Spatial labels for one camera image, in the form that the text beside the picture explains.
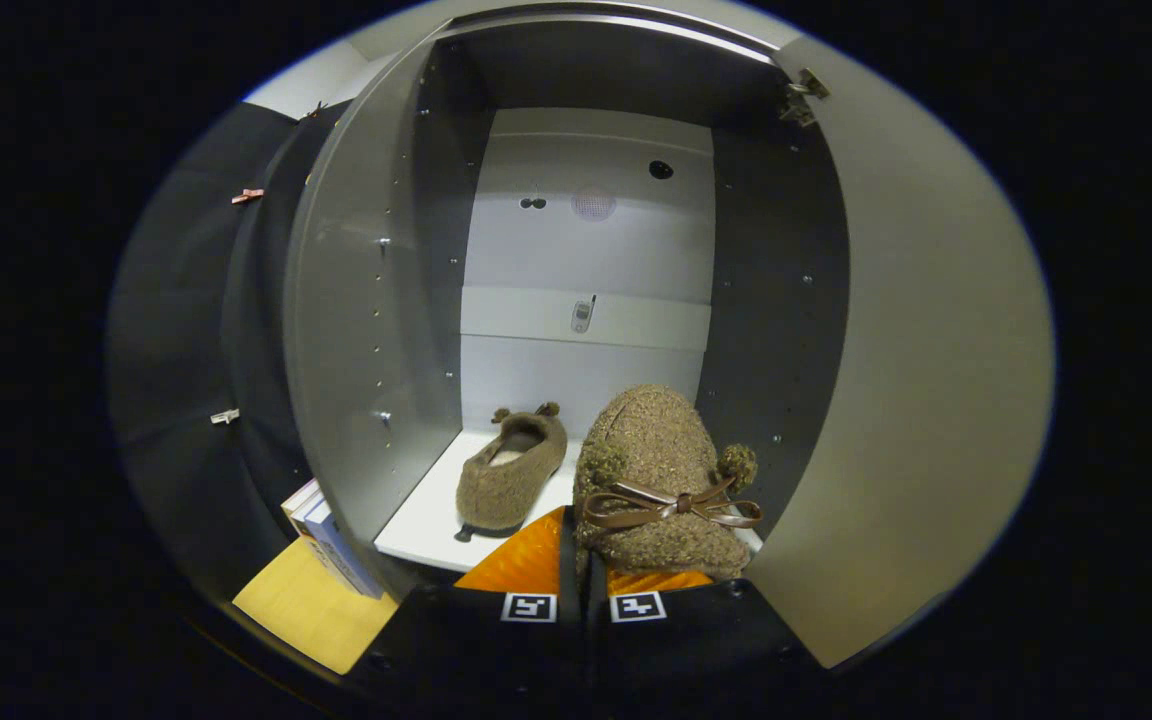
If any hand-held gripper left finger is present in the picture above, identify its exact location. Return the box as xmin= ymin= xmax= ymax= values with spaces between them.
xmin=351 ymin=505 xmax=585 ymax=701

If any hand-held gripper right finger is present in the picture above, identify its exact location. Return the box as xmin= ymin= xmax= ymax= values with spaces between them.
xmin=581 ymin=550 xmax=829 ymax=706

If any brown fuzzy slipper shoe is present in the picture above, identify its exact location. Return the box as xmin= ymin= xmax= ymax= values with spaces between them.
xmin=573 ymin=384 xmax=765 ymax=581
xmin=454 ymin=402 xmax=569 ymax=536

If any beige shoe cabinet door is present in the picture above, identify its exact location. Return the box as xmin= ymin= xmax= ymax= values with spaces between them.
xmin=746 ymin=35 xmax=1055 ymax=669

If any dark grey shoe cabinet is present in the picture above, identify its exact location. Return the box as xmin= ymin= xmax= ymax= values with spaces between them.
xmin=281 ymin=5 xmax=852 ymax=601

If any white cabinet shelf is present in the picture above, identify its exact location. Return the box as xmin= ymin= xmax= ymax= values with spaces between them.
xmin=374 ymin=428 xmax=767 ymax=573

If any metal door hinge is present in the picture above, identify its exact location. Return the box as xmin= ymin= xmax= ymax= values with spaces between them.
xmin=778 ymin=68 xmax=830 ymax=128

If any blue paperback book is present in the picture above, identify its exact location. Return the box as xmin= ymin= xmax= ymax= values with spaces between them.
xmin=304 ymin=498 xmax=384 ymax=599

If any black backdrop cloth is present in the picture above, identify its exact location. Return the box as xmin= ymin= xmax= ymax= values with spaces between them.
xmin=106 ymin=100 xmax=337 ymax=601

